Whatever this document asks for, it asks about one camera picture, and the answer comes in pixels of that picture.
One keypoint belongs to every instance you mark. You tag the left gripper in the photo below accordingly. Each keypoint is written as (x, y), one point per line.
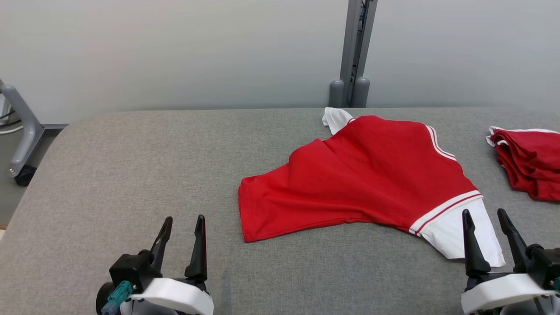
(175, 297)

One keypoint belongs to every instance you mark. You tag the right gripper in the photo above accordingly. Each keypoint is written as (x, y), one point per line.
(498, 291)

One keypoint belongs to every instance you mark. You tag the red shorts with white trim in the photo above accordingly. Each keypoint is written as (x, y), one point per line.
(533, 162)

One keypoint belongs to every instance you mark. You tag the red shirt with white sleeves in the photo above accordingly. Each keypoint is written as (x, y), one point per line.
(372, 175)

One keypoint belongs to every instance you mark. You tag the black caster wheel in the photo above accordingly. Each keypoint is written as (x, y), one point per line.
(25, 176)

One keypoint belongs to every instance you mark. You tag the grey partition stand leg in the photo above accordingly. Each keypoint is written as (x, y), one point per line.
(28, 127)

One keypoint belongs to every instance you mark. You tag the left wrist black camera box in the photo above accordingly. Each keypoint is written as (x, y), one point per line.
(131, 269)

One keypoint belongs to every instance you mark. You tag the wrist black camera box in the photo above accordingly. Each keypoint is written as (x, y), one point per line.
(131, 269)
(547, 264)

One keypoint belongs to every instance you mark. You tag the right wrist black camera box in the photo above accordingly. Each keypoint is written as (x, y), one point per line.
(547, 264)

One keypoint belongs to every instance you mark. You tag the grey partition post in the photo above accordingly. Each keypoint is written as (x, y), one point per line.
(352, 43)

